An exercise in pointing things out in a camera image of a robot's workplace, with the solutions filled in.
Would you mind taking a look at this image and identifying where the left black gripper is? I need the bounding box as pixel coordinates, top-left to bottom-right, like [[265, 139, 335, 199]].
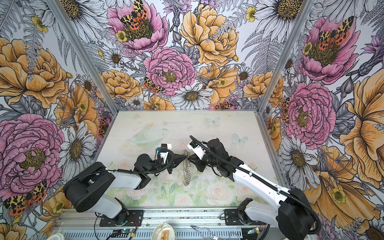
[[146, 152, 188, 174]]

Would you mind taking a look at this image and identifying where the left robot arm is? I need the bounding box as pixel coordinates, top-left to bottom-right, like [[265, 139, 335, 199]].
[[63, 149, 189, 222]]

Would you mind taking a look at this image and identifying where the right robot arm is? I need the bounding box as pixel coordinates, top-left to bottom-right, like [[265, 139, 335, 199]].
[[188, 137, 322, 240]]

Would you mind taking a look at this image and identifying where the green circuit board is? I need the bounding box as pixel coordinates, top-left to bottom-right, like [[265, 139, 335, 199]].
[[113, 228, 136, 238]]

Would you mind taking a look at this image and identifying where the white round dish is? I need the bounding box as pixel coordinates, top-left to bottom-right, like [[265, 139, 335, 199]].
[[151, 223, 177, 240]]

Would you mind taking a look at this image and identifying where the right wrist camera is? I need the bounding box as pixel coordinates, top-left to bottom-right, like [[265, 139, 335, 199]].
[[187, 141, 206, 160]]

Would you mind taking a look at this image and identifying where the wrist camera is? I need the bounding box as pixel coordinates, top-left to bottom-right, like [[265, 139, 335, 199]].
[[156, 144, 172, 164], [187, 141, 206, 160]]

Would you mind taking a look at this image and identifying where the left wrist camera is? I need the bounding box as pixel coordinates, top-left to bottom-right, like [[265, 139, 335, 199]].
[[156, 144, 172, 164]]

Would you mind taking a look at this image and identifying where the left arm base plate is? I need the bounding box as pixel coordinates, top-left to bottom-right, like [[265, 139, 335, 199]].
[[99, 210, 144, 227]]

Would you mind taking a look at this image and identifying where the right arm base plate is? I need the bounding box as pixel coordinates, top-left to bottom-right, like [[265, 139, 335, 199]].
[[224, 209, 262, 226]]

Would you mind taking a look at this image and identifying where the aluminium front rail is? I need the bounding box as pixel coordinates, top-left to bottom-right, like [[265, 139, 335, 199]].
[[56, 204, 278, 230]]

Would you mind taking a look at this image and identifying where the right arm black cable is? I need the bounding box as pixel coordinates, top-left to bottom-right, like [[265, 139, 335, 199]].
[[188, 135, 322, 235]]

